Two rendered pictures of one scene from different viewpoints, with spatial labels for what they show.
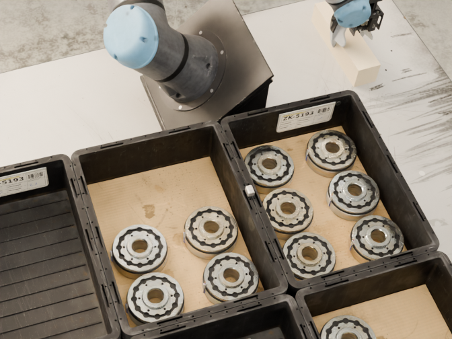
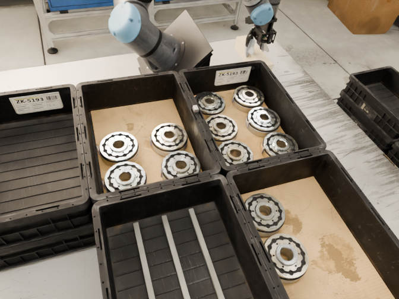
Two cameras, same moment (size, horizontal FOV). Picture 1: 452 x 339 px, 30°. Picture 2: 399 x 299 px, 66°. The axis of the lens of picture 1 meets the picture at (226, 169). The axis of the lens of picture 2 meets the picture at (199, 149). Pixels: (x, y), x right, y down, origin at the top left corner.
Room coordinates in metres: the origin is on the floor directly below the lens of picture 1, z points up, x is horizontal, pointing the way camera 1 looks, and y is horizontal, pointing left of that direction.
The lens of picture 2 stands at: (0.28, -0.08, 1.51)
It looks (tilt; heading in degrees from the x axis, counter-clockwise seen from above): 50 degrees down; 0
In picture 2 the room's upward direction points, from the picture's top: 8 degrees clockwise
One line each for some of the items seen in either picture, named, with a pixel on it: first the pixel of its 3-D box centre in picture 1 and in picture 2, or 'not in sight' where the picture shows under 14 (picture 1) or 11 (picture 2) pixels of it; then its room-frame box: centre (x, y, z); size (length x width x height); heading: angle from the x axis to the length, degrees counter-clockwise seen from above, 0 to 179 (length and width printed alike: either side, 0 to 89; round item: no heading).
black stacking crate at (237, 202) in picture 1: (174, 235); (143, 139); (0.82, 0.08, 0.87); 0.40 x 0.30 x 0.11; 25
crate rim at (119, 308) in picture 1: (175, 221); (142, 126); (0.82, 0.08, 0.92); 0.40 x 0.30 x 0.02; 25
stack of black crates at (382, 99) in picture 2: not in sight; (373, 123); (1.59, -1.02, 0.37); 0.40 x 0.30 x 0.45; 28
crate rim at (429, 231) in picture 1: (325, 183); (246, 108); (0.94, -0.19, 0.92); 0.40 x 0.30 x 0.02; 25
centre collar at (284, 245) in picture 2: not in sight; (286, 254); (0.55, -0.30, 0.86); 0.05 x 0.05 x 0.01
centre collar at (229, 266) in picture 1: (231, 275); (180, 165); (0.75, -0.03, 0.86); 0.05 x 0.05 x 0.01
